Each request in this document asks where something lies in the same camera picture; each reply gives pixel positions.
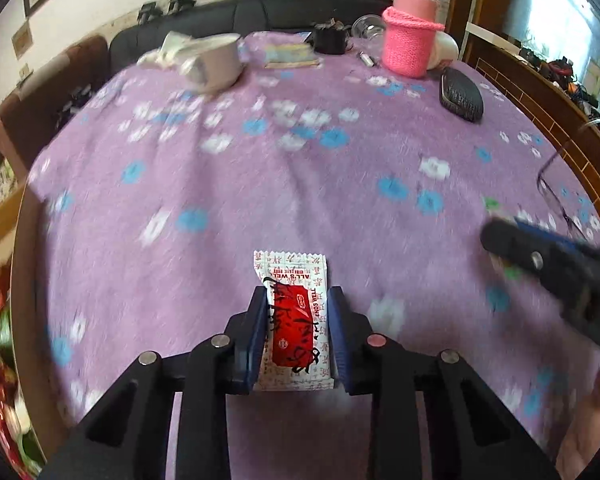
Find wall plaque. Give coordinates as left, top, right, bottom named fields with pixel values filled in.
left=11, top=25, right=33, bottom=58

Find wooden cabinet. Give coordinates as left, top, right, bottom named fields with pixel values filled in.
left=447, top=0, right=600, bottom=241

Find eyeglasses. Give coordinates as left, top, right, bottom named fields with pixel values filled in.
left=536, top=122, right=600, bottom=256

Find white cup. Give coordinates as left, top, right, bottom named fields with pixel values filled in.
left=182, top=32, right=246, bottom=93

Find pile of tools and cables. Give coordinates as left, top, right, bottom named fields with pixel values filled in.
left=517, top=42, right=600, bottom=136

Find floral print cloth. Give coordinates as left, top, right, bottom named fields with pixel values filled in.
left=0, top=162, right=21, bottom=211

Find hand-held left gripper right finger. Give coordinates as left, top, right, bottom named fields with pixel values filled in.
left=327, top=286, right=566, bottom=480

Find white gloves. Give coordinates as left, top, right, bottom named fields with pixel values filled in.
left=137, top=30, right=201, bottom=71

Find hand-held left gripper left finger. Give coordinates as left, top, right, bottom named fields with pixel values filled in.
left=40, top=285, right=269, bottom=480

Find brown armchair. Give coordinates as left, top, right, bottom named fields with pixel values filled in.
left=0, top=35, right=111, bottom=176

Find black pouch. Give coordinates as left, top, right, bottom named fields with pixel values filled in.
left=311, top=19, right=351, bottom=55

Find white round container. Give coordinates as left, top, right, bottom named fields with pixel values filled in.
left=427, top=32, right=460, bottom=70

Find person's right hand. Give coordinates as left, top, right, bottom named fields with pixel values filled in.
left=557, top=355, right=600, bottom=480

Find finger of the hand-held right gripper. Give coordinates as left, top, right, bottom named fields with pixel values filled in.
left=481, top=219, right=581, bottom=301
left=514, top=217, right=600, bottom=271

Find white red-label snack packet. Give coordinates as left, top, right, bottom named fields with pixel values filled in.
left=252, top=250, right=337, bottom=392

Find black sofa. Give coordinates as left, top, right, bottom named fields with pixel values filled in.
left=109, top=0, right=396, bottom=68

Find bottle in pink knitted sleeve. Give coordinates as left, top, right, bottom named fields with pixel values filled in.
left=381, top=0, right=445, bottom=78

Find yellow candy with green ends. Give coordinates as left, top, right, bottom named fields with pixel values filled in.
left=482, top=197, right=523, bottom=282

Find cardboard box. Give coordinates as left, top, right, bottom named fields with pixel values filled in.
left=0, top=185, right=48, bottom=480

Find small booklet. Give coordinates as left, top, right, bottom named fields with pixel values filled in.
left=264, top=42, right=321, bottom=70

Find black glasses case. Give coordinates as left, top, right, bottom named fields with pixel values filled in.
left=440, top=66, right=484, bottom=123

